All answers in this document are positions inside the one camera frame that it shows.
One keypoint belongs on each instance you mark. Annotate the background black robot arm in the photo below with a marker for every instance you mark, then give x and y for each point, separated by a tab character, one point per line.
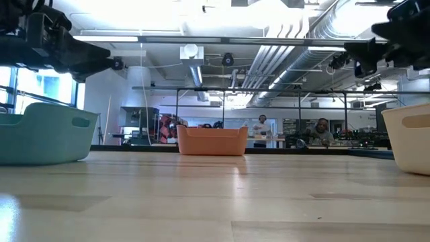
218	124

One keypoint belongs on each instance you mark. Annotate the black monitor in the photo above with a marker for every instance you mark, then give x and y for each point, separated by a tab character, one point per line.
379	117

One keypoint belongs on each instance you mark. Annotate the black ceiling spotlight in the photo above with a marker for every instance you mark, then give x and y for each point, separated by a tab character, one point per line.
373	86
339	61

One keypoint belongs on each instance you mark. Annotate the cluttered background workbench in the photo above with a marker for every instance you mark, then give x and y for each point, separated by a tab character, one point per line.
356	138

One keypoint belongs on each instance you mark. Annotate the black metal rack frame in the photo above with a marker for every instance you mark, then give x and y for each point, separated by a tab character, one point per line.
268	90

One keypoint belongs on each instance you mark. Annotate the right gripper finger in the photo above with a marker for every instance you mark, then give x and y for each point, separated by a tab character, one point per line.
369	52
406	32

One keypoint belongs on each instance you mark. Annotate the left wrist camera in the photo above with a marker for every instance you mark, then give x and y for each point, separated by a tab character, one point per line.
47	23

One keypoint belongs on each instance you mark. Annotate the grey overhead beam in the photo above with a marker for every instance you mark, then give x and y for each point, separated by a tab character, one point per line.
252	41

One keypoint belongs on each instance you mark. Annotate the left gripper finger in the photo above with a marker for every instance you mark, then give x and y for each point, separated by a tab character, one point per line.
85	53
85	73

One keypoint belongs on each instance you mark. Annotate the orange plastic bin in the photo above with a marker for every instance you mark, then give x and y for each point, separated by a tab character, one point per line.
211	141

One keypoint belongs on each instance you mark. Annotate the black tripod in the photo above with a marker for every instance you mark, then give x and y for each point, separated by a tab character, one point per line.
99	134

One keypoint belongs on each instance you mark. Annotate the black round ceiling device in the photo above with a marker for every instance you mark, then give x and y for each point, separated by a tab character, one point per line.
227	60
118	64

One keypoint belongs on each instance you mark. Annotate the red and black stack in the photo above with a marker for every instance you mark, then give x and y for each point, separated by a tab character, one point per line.
166	131

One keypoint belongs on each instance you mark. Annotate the person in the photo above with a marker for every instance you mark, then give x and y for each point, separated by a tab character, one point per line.
320	132
262	129

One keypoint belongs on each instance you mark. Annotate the yellow plastic bin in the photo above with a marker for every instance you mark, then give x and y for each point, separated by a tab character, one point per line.
410	151

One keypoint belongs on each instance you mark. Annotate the white wall unit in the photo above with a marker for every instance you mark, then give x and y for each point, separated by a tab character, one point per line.
418	73

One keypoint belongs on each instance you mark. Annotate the bright window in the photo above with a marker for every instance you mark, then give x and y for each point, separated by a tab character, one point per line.
43	90

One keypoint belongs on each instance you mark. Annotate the silver ventilation duct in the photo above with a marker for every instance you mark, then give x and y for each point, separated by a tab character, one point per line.
295	67

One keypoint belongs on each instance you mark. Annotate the blue rail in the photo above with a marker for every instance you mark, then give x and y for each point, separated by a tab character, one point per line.
369	154

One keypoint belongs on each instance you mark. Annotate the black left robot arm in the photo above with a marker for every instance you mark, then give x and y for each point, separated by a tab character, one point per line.
10	17

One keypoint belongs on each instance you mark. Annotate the white round column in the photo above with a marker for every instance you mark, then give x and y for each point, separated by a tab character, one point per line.
137	87

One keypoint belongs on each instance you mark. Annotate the green plastic bin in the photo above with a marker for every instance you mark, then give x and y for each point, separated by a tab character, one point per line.
43	141

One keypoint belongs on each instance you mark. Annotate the white pole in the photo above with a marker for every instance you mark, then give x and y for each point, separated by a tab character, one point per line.
107	121

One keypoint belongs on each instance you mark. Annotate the black cabinet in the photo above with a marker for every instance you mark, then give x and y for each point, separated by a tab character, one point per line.
141	117

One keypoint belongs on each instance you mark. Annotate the small grey round object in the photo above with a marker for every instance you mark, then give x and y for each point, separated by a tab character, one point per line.
300	144

